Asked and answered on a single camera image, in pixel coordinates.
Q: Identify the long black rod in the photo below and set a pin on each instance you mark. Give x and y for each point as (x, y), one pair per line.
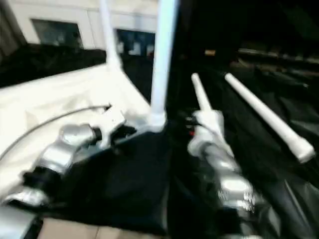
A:
(279, 56)

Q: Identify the white plastic table leg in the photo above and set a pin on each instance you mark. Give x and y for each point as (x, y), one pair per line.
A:
(163, 62)
(111, 37)
(269, 117)
(202, 92)

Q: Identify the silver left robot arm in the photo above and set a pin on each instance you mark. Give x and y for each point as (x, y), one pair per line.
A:
(64, 144)

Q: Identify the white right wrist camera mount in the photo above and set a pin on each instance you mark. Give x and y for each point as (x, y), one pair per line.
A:
(209, 122)

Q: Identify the white display cabinet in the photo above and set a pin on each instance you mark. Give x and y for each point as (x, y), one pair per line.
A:
(74, 15)

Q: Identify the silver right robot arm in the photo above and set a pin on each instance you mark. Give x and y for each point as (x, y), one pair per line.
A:
(224, 169)

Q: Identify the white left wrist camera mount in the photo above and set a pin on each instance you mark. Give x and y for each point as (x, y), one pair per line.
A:
(112, 122)

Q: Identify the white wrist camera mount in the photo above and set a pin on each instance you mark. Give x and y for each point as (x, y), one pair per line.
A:
(112, 122)
(209, 122)

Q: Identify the black mat cloth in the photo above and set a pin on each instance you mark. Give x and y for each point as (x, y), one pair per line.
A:
(139, 179)

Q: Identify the small tan label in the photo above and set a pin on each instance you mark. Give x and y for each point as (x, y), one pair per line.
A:
(209, 52)

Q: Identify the dark tall cabinet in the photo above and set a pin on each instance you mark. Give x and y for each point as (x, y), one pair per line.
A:
(236, 22)

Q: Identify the white plastic table top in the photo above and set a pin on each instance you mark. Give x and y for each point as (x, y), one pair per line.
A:
(62, 94)

